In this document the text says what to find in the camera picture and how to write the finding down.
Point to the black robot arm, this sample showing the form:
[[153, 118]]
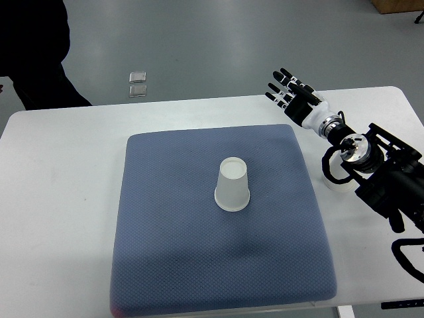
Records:
[[387, 170]]

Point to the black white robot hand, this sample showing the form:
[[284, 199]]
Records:
[[301, 103]]

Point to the white paper cup on mat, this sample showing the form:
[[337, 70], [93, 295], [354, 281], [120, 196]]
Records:
[[232, 193]]

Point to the brown cardboard box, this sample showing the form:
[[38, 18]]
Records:
[[397, 6]]

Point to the upper metal floor plate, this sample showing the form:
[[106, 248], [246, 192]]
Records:
[[137, 77]]

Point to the person in dark clothes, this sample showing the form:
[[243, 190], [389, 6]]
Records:
[[35, 39]]

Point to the black tripod leg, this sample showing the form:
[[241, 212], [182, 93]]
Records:
[[419, 17]]

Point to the blue quilted cushion mat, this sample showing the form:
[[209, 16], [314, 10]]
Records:
[[177, 251]]

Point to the black table control panel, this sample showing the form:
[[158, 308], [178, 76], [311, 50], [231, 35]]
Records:
[[403, 304]]

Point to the white paper cup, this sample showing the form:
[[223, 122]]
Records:
[[339, 173], [232, 193]]

